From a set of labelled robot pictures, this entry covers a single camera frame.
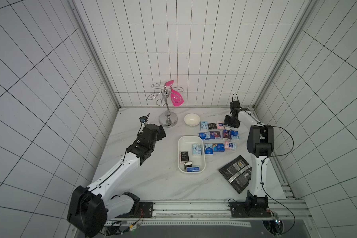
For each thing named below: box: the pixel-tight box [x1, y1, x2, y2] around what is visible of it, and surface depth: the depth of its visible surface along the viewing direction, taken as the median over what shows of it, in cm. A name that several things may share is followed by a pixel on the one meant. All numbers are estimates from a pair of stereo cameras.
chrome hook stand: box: [146, 82, 184, 128], surface depth 100 cm
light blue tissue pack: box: [200, 120, 209, 131], surface depth 108 cm
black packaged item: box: [218, 154, 252, 194], surface depth 85 cm
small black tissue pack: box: [207, 122, 218, 130], surface depth 108 cm
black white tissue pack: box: [183, 161, 193, 170], surface depth 85 cm
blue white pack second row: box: [204, 143, 214, 156], surface depth 94 cm
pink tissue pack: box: [225, 140, 234, 150], surface depth 97 cm
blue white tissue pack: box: [198, 131, 211, 140], surface depth 102 cm
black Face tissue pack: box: [178, 151, 189, 164], surface depth 89 cm
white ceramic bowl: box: [183, 113, 201, 127], surface depth 109 cm
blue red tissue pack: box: [209, 130, 221, 139], surface depth 102 cm
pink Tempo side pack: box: [216, 120, 225, 130], surface depth 106 cm
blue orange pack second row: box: [212, 143, 226, 152], surface depth 96 cm
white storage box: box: [177, 135, 207, 174], surface depth 92 cm
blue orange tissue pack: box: [222, 129, 232, 140], surface depth 102 cm
